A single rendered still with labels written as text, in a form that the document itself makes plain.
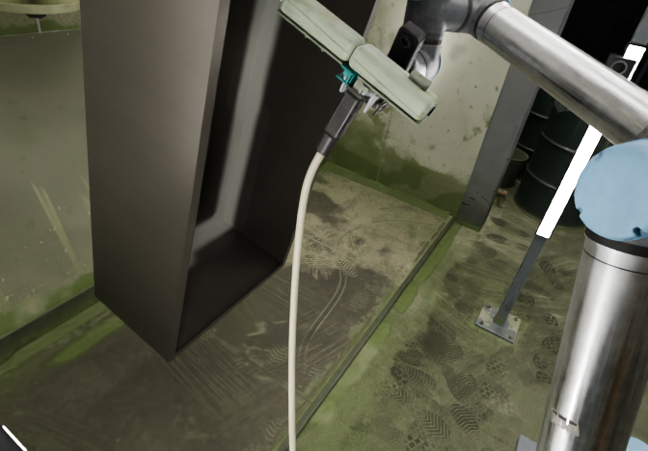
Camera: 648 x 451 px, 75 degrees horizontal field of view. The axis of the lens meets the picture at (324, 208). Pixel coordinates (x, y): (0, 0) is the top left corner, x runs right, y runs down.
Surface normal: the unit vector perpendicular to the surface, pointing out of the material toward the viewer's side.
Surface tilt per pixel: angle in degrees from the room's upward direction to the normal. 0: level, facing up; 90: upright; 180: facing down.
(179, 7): 90
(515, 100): 90
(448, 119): 90
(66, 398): 0
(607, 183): 83
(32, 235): 57
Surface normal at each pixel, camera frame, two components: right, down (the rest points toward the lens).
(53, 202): 0.76, -0.13
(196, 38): -0.52, 0.40
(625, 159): -0.91, -0.01
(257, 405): 0.12, -0.83
